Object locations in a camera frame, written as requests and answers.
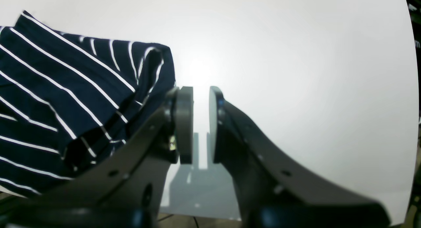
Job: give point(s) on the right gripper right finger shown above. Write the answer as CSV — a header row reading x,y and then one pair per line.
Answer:
x,y
272,189

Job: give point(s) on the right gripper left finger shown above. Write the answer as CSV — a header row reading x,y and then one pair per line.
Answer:
x,y
125,190

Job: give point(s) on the navy white striped T-shirt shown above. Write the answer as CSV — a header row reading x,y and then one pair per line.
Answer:
x,y
69,102

